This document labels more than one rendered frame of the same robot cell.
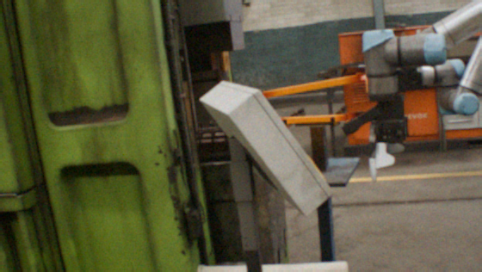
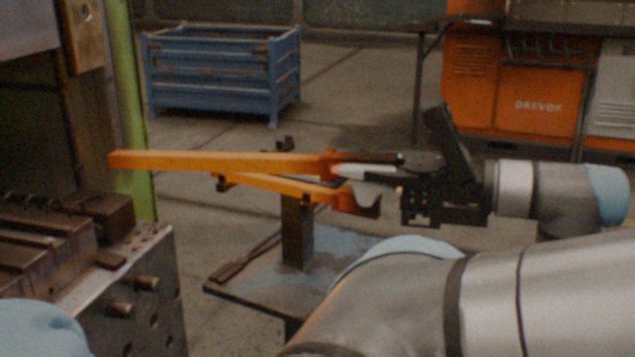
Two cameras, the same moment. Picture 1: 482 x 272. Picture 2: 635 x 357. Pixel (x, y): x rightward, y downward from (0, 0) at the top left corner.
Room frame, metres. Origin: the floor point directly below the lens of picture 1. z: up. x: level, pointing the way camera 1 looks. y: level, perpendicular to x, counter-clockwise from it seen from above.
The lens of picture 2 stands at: (1.02, -0.47, 1.41)
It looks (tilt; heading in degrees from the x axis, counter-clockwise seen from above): 24 degrees down; 4
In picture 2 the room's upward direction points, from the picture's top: straight up
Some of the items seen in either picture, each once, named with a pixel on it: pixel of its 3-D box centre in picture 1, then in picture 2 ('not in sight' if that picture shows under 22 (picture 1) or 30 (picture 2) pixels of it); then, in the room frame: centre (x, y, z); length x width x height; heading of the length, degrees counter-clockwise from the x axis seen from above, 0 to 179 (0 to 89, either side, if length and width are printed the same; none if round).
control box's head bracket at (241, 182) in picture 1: (255, 169); not in sight; (1.13, -0.02, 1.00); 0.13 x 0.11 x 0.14; 168
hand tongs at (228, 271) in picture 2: not in sight; (288, 228); (2.34, -0.30, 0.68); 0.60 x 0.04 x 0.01; 152
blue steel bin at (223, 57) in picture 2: not in sight; (225, 69); (5.72, 0.66, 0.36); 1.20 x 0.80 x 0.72; 79
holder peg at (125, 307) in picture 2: not in sight; (121, 309); (1.70, -0.11, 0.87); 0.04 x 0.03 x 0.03; 78
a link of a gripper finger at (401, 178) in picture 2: not in sight; (398, 175); (1.68, -0.53, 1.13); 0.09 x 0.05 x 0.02; 81
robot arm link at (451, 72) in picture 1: (447, 71); (574, 196); (1.66, -0.75, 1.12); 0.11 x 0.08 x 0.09; 78
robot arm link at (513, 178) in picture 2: (425, 73); (509, 187); (1.68, -0.68, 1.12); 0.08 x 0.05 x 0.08; 168
